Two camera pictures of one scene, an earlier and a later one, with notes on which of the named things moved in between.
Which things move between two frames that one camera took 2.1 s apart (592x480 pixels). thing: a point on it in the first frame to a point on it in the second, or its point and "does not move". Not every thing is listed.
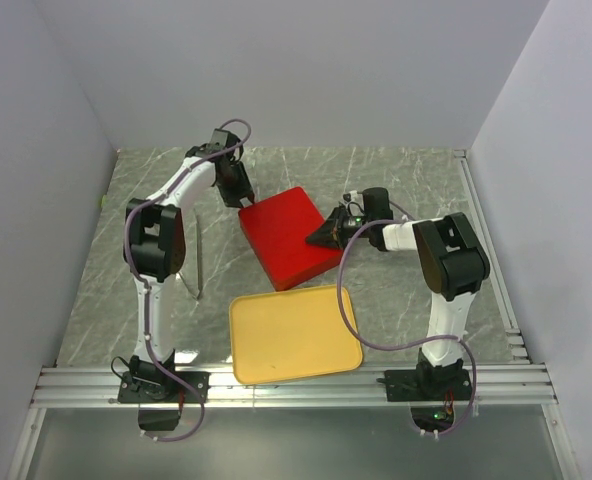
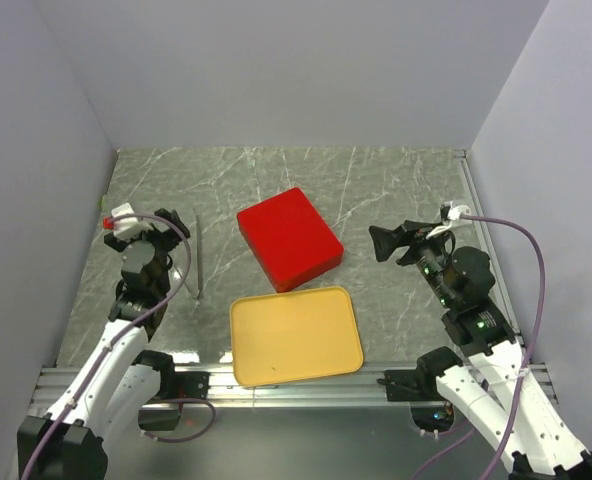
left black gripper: [233, 199] to [170, 238]
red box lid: [277, 228] does not move
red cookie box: [277, 230] does not move
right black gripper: [331, 233] to [385, 240]
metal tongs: [200, 260] does not move
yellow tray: [292, 334] does not move
